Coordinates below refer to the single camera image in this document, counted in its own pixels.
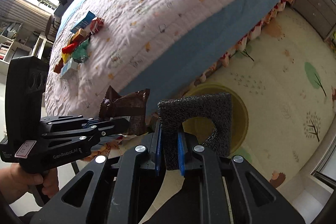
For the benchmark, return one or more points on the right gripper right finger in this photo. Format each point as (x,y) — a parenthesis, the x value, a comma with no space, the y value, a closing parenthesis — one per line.
(181,153)

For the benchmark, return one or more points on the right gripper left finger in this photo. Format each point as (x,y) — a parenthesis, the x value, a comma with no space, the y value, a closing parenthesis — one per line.
(158,147)

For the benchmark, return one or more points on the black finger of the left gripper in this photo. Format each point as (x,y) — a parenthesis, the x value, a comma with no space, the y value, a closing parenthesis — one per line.
(114,126)

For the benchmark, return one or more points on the brown snack wrapper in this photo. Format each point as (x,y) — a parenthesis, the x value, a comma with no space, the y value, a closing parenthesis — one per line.
(132,105)

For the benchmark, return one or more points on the black foam square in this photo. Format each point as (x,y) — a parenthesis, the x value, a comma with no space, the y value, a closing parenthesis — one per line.
(208,117)

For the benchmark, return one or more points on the white milk carton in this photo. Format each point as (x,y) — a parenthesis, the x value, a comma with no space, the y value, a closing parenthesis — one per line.
(69,69)

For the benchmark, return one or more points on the dark red sock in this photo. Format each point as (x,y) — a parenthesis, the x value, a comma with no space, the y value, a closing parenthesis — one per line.
(58,67)

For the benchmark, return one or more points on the green snack bag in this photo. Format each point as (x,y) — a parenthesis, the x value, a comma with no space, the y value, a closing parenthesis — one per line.
(80,54)

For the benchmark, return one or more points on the red snack bag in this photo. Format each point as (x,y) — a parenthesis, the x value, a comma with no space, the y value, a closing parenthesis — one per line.
(96,25)

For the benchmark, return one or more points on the yellow trash bin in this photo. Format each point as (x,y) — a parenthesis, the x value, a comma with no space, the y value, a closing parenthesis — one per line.
(236,113)

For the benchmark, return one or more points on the left hand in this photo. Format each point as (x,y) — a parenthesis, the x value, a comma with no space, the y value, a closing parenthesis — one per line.
(15,182)

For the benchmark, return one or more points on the yellow snack packet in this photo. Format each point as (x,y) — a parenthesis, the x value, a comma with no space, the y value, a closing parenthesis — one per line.
(65,57)

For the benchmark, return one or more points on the red milk candy wrapper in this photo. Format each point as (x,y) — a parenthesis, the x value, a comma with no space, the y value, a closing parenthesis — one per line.
(70,48)

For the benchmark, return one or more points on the orange juice carton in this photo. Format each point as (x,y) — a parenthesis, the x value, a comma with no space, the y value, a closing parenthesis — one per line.
(78,37)

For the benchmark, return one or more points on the white bookshelf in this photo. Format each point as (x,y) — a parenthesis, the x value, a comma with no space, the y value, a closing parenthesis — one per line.
(18,40)

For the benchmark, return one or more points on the blue cardboard box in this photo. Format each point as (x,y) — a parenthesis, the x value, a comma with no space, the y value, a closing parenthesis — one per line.
(83,22)

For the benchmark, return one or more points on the round chair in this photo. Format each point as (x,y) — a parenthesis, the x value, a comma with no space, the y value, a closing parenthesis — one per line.
(50,23)

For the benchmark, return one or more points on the pink bear quilt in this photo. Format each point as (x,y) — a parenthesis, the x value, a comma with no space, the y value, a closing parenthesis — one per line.
(134,35)

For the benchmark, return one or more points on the cartoon floor mat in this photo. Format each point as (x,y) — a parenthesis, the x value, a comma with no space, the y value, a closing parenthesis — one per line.
(287,84)

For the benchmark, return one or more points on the blue bed sheet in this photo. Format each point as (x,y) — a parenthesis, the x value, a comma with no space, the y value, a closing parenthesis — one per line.
(195,52)

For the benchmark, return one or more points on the grey drawer cabinet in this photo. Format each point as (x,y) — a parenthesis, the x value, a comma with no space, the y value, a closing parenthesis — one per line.
(319,13)

